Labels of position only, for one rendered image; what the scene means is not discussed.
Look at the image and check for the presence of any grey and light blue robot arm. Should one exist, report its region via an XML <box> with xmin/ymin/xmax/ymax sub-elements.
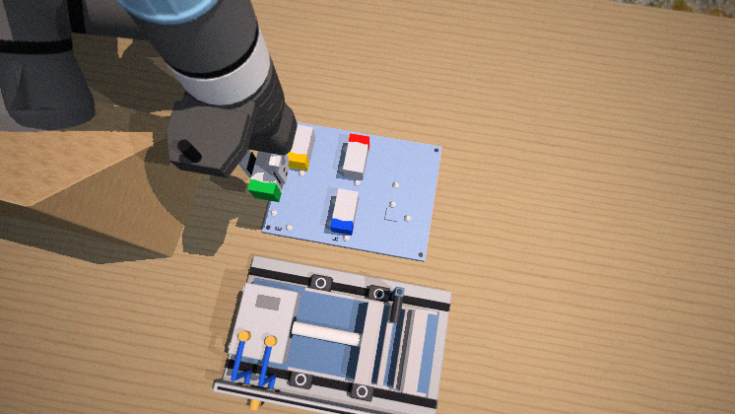
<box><xmin>0</xmin><ymin>0</ymin><xmax>259</xmax><ymax>132</ymax></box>

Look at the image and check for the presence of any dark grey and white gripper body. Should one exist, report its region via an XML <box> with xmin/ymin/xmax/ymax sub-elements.
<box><xmin>166</xmin><ymin>24</ymin><xmax>298</xmax><ymax>178</ymax></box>

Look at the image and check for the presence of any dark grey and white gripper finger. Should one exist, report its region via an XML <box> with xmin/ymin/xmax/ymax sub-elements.
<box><xmin>269</xmin><ymin>154</ymin><xmax>290</xmax><ymax>184</ymax></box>
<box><xmin>239</xmin><ymin>150</ymin><xmax>256</xmax><ymax>178</ymax></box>

